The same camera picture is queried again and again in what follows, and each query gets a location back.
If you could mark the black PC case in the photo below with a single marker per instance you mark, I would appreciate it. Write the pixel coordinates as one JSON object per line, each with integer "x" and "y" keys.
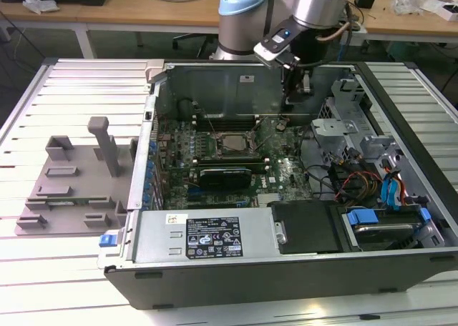
{"x": 286, "y": 283}

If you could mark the silver coin battery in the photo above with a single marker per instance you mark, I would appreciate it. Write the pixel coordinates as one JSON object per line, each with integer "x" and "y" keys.
{"x": 281, "y": 126}

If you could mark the RAM slot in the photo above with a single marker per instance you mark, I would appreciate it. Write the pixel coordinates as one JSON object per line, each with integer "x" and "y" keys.
{"x": 229, "y": 158}
{"x": 225, "y": 117}
{"x": 229, "y": 168}
{"x": 225, "y": 121}
{"x": 225, "y": 128}
{"x": 225, "y": 124}
{"x": 229, "y": 164}
{"x": 229, "y": 161}

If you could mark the hard disk in blue carrier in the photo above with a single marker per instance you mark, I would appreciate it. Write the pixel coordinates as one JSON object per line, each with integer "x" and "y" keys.
{"x": 363, "y": 217}

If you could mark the metal drive cage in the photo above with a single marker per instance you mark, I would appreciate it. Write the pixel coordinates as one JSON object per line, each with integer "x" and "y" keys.
{"x": 332, "y": 129}

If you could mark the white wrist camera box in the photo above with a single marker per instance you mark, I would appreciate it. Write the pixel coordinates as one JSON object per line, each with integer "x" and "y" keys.
{"x": 272, "y": 52}

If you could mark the clear plastic bag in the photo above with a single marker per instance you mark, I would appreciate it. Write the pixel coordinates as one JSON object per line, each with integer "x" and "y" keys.
{"x": 411, "y": 0}

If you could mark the white cardboard box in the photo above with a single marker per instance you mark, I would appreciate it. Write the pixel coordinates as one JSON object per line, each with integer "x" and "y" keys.
{"x": 434, "y": 6}

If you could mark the grey power supply unit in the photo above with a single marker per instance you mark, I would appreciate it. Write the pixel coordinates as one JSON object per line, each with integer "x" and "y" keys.
{"x": 157, "y": 240}

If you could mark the CPU socket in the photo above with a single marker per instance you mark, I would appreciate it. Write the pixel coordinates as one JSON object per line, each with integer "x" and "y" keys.
{"x": 219, "y": 140}

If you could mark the black graphics card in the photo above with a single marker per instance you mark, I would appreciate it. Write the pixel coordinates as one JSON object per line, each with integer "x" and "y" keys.
{"x": 225, "y": 179}

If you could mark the green RAM stick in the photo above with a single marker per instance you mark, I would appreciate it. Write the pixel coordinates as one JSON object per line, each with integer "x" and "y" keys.
{"x": 68, "y": 203}

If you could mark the blue case latch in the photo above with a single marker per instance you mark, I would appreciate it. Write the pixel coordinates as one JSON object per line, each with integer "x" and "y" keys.
{"x": 107, "y": 241}

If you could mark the grey parts rack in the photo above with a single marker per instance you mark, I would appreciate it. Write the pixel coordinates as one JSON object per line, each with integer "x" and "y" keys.
{"x": 78, "y": 183}

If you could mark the crumpled white paper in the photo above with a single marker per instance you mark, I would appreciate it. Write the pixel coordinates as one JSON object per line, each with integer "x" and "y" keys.
{"x": 39, "y": 5}

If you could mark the green motherboard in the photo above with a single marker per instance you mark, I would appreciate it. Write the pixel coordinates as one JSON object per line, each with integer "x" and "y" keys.
{"x": 286, "y": 168}

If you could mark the wooden desk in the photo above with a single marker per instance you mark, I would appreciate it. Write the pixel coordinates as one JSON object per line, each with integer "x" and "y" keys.
{"x": 107, "y": 13}
{"x": 393, "y": 24}

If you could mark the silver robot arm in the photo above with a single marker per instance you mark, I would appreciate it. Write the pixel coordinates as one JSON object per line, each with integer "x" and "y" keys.
{"x": 243, "y": 29}

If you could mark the black plastic shroud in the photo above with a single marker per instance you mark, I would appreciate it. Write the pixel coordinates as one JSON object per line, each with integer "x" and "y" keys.
{"x": 304, "y": 226}

